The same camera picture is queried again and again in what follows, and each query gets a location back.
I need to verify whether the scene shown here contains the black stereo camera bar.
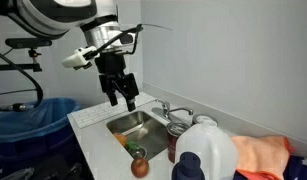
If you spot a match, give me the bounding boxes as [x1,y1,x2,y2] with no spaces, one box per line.
[4,37,54,50]

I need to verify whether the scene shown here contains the red apple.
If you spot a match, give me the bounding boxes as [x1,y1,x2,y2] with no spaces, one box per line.
[130,157,151,179]

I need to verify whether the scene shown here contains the orange cloth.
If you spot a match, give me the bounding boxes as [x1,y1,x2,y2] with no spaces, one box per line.
[229,134,296,180]

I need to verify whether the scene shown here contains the stainless steel sink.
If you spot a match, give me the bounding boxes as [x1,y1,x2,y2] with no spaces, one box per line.
[105,110,174,162]

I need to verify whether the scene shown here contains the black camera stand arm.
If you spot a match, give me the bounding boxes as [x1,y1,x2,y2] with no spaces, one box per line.
[0,48,44,73]

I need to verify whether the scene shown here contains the translucent plastic jug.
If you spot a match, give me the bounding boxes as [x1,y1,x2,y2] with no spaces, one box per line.
[174,118,240,180]

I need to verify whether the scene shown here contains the dark red tumbler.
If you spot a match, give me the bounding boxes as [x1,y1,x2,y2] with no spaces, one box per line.
[165,121,191,164]

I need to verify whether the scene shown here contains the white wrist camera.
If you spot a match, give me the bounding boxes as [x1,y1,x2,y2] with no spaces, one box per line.
[61,45,98,71]

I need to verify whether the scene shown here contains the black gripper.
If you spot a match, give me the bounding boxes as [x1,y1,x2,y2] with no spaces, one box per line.
[94,49,141,113]

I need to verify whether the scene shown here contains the white brick pattern mat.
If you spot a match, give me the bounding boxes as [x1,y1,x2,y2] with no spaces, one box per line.
[71,91,158,130]

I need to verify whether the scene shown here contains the dark blue bottle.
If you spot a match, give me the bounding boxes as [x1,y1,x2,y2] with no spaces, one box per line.
[171,151,207,180]

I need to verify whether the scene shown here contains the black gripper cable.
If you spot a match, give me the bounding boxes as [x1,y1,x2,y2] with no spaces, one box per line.
[83,23,174,62]

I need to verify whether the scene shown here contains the chrome faucet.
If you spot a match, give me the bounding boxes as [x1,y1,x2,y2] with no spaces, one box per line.
[150,98,195,125]

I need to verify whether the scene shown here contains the blue trash bin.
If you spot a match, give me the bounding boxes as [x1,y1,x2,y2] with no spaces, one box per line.
[0,96,83,168]

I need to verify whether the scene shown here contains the thick black hanging cable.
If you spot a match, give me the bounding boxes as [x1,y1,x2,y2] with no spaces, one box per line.
[0,46,45,113]

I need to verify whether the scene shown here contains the sink drain strainer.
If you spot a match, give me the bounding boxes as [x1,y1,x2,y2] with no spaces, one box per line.
[130,145,148,160]

